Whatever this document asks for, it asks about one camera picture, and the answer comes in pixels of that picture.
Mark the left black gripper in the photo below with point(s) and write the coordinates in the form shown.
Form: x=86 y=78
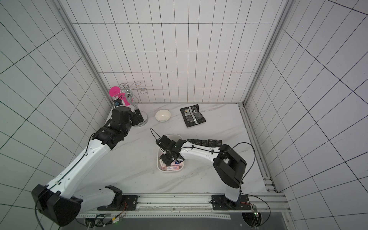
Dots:
x=134 y=117

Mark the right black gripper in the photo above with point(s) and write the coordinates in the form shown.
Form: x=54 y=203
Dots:
x=166 y=156

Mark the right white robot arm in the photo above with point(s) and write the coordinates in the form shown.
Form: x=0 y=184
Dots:
x=228 y=164

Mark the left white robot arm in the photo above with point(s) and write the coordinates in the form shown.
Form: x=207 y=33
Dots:
x=57 y=200

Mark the white storage box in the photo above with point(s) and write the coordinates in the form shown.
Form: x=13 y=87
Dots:
x=162 y=167

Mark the lower pink blue pack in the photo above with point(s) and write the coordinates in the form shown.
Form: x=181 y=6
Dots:
x=173 y=167

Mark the chrome cup stand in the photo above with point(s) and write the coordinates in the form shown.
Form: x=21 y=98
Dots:
x=130 y=92

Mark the pink cup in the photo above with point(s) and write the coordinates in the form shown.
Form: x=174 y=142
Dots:
x=115 y=91

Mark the white bowl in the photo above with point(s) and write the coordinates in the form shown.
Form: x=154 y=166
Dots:
x=163 y=115

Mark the black tissue multipack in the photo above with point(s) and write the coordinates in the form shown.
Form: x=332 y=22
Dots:
x=192 y=116

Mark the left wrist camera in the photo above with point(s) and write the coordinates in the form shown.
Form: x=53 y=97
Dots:
x=118 y=102

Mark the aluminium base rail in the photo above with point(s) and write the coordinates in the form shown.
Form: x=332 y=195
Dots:
x=190 y=205

